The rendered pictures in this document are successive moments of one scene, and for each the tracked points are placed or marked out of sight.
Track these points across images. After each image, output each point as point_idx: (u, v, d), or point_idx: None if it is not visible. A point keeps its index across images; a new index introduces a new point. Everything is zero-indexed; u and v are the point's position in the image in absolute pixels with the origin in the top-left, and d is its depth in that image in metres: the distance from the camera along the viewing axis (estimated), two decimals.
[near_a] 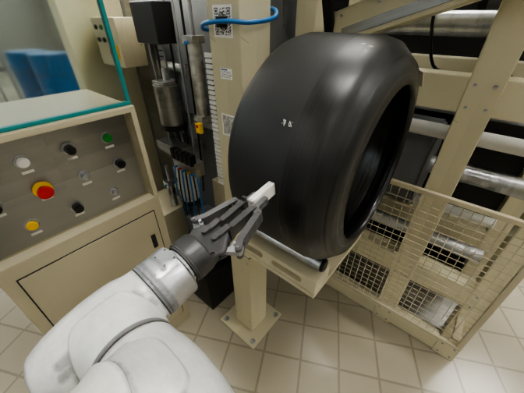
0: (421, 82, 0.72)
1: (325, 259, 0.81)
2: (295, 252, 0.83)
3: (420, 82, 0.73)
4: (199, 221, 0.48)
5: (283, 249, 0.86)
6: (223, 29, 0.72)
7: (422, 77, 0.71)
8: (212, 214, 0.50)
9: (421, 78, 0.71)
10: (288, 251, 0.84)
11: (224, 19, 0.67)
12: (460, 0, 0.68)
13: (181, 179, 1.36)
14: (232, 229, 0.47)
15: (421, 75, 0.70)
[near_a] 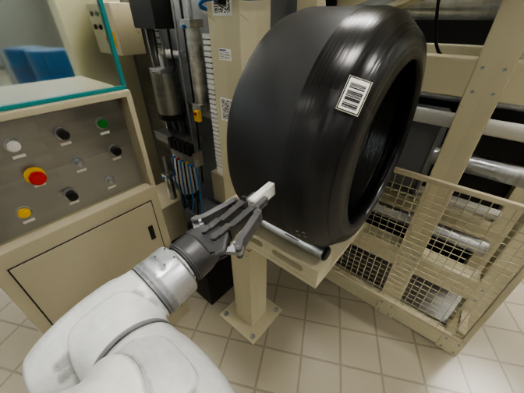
0: (366, 93, 0.44)
1: (322, 252, 0.75)
2: None
3: (365, 92, 0.44)
4: (199, 221, 0.48)
5: None
6: (221, 6, 0.69)
7: (361, 104, 0.44)
8: (212, 214, 0.50)
9: (361, 101, 0.44)
10: None
11: None
12: None
13: (179, 171, 1.33)
14: (232, 229, 0.46)
15: (358, 107, 0.44)
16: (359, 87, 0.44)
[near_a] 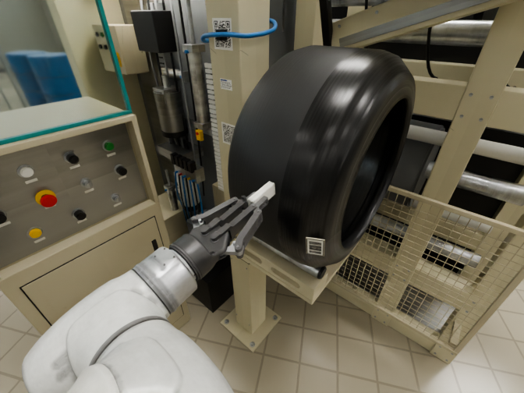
0: (323, 244, 0.57)
1: (316, 277, 0.80)
2: None
3: (322, 244, 0.57)
4: (199, 221, 0.48)
5: None
6: (223, 41, 0.74)
7: (323, 249, 0.58)
8: (212, 214, 0.50)
9: (322, 248, 0.58)
10: None
11: (224, 32, 0.69)
12: (455, 14, 0.70)
13: (182, 185, 1.37)
14: (232, 229, 0.46)
15: (321, 251, 0.59)
16: (316, 243, 0.57)
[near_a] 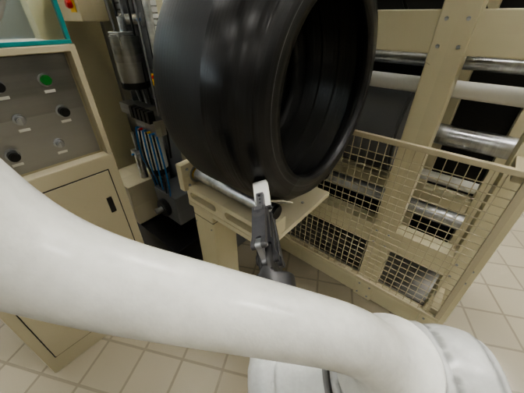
0: (284, 200, 0.64)
1: (278, 211, 0.74)
2: None
3: (283, 200, 0.64)
4: None
5: (235, 194, 0.77)
6: None
7: (288, 201, 0.66)
8: None
9: (287, 201, 0.66)
10: (242, 194, 0.76)
11: None
12: None
13: (146, 144, 1.28)
14: None
15: (288, 201, 0.67)
16: (278, 201, 0.65)
